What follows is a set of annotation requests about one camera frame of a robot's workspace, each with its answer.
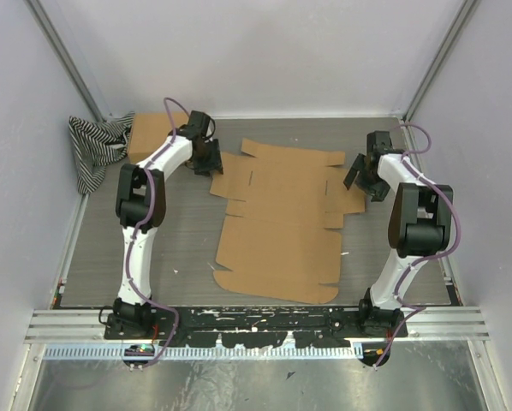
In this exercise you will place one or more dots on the black white striped cloth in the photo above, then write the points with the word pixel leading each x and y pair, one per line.
pixel 96 145

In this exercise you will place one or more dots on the aluminium front rail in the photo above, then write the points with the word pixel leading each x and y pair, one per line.
pixel 432 324

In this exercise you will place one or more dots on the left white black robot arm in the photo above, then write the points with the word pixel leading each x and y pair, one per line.
pixel 141 208

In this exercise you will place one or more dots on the aluminium corner post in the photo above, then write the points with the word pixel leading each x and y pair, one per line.
pixel 55 28
pixel 461 19

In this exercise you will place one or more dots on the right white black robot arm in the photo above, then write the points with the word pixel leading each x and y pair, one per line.
pixel 419 228

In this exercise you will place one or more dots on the right aluminium corner post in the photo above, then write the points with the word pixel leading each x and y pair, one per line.
pixel 461 19

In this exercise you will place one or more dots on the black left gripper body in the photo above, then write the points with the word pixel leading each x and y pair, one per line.
pixel 210 159

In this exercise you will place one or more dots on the left aluminium corner post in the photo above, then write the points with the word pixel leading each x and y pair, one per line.
pixel 55 28

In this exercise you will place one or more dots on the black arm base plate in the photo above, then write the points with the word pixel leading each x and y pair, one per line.
pixel 259 327

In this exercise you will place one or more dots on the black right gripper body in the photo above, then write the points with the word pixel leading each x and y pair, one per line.
pixel 373 184

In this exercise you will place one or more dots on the brown cardboard box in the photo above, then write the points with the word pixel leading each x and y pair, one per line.
pixel 150 133

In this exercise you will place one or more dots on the slotted grey cable duct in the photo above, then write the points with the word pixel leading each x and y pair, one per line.
pixel 144 352

